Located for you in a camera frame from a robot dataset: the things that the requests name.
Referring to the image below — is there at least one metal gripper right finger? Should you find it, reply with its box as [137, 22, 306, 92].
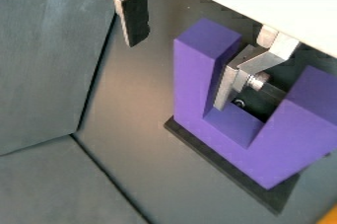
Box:
[213, 25, 299, 111]

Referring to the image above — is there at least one yellow long bar block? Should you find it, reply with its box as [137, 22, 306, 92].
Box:
[315, 204, 337, 224]

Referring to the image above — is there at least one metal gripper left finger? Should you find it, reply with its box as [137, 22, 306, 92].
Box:
[113, 0, 150, 47]

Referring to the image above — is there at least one purple U-shaped block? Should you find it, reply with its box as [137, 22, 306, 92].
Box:
[173, 19, 337, 188]

